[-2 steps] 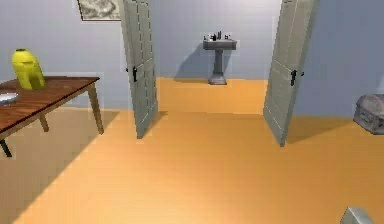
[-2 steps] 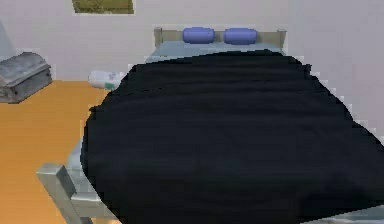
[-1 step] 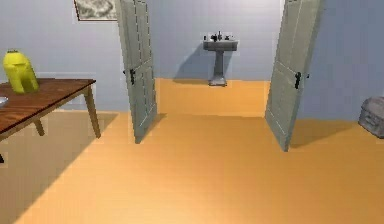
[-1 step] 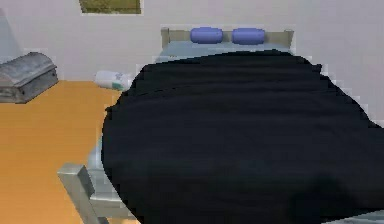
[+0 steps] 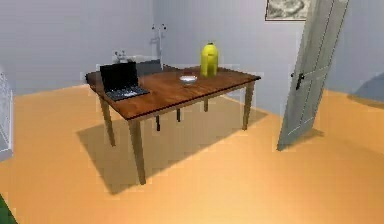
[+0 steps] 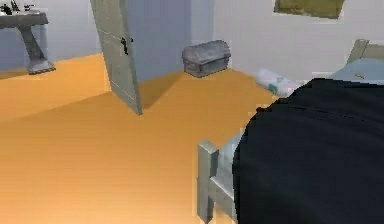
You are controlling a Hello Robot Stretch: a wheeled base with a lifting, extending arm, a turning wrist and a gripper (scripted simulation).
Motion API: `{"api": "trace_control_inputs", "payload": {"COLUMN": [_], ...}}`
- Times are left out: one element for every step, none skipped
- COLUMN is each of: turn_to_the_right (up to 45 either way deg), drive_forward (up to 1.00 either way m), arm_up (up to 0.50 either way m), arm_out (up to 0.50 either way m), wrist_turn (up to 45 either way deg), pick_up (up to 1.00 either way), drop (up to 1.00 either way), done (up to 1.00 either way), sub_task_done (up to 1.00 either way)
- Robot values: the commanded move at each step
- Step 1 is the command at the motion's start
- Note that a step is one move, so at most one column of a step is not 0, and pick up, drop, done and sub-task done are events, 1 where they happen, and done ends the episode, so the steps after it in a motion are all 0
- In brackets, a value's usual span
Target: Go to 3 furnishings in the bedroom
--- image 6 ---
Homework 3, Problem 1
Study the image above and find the black door handle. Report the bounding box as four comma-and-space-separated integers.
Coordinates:
120, 36, 134, 56

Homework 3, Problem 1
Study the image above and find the pale blue pillow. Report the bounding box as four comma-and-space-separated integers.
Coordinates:
328, 57, 384, 86

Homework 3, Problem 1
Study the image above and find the small black table item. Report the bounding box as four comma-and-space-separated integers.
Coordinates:
0, 2, 14, 16

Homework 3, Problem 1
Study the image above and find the grey pedestal table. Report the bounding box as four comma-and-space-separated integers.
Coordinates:
0, 9, 57, 75

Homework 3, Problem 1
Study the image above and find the olive framed wall picture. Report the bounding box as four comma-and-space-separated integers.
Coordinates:
273, 0, 346, 20

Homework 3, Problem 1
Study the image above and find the grey wooden bed frame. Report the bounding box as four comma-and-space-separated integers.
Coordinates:
196, 38, 384, 224

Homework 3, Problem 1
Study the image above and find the grey storage chest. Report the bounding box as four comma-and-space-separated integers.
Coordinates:
181, 39, 232, 79

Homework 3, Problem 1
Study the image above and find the white teal cushion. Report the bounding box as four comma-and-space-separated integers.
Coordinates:
254, 68, 303, 99

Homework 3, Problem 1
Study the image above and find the black bed blanket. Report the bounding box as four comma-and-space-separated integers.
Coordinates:
232, 77, 384, 224

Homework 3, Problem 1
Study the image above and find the grey room door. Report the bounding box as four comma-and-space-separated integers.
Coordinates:
89, 0, 144, 116

